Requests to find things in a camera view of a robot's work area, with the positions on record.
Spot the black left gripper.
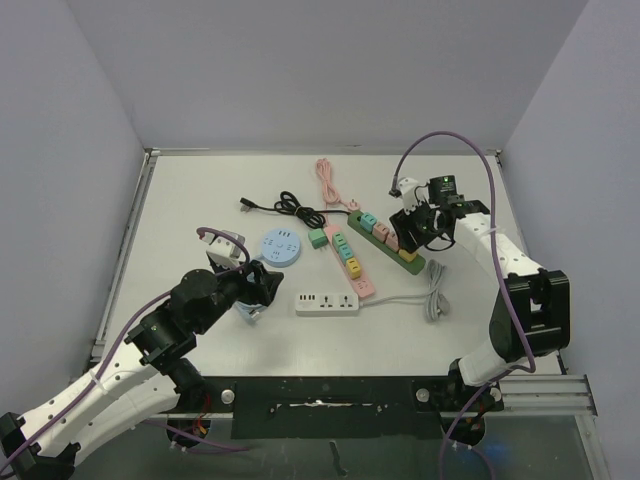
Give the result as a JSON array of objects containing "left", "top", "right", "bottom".
[{"left": 194, "top": 258, "right": 282, "bottom": 334}]

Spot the white power strip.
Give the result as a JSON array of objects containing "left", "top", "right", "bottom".
[{"left": 294, "top": 292, "right": 360, "bottom": 317}]

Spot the green power strip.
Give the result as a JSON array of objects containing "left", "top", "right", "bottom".
[{"left": 347, "top": 211, "right": 426, "bottom": 275}]

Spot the yellow USB charger plug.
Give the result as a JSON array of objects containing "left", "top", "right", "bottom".
[{"left": 398, "top": 249, "right": 418, "bottom": 263}]

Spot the coiled light blue cable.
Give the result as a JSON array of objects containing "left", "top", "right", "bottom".
[{"left": 234, "top": 299, "right": 269, "bottom": 326}]

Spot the pink power strip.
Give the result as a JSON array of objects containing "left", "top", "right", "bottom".
[{"left": 324, "top": 224, "right": 376, "bottom": 300}]

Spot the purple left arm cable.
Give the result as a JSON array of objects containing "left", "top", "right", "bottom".
[{"left": 0, "top": 226, "right": 256, "bottom": 476}]

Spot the black coiled cable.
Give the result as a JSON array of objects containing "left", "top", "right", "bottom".
[{"left": 238, "top": 189, "right": 351, "bottom": 230}]

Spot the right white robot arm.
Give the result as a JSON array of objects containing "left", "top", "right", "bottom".
[{"left": 390, "top": 176, "right": 571, "bottom": 409}]

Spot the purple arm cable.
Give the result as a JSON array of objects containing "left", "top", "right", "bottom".
[
  {"left": 392, "top": 130, "right": 536, "bottom": 480},
  {"left": 0, "top": 226, "right": 256, "bottom": 476}
]

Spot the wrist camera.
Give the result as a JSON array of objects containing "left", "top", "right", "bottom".
[
  {"left": 201, "top": 233, "right": 244, "bottom": 273},
  {"left": 389, "top": 176, "right": 427, "bottom": 215}
]

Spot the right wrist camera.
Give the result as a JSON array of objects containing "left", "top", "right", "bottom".
[{"left": 389, "top": 176, "right": 427, "bottom": 215}]

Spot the grey coiled cable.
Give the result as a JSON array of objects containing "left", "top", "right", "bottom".
[{"left": 359, "top": 259, "right": 454, "bottom": 324}]

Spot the teal USB charger plug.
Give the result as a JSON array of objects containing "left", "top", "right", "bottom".
[{"left": 337, "top": 244, "right": 354, "bottom": 262}]

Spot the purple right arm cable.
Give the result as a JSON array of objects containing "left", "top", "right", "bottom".
[{"left": 392, "top": 130, "right": 536, "bottom": 480}]

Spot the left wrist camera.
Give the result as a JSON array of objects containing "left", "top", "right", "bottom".
[{"left": 201, "top": 233, "right": 244, "bottom": 273}]

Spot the pink USB charger plug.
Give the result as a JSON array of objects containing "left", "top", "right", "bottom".
[{"left": 385, "top": 233, "right": 399, "bottom": 252}]

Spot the pink cable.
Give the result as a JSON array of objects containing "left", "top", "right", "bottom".
[{"left": 314, "top": 158, "right": 362, "bottom": 229}]

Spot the round blue power strip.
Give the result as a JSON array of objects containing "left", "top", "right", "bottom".
[{"left": 259, "top": 228, "right": 301, "bottom": 268}]

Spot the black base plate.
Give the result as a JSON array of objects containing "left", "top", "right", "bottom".
[{"left": 168, "top": 376, "right": 504, "bottom": 440}]

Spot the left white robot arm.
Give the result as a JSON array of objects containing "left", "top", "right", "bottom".
[{"left": 1, "top": 260, "right": 284, "bottom": 479}]

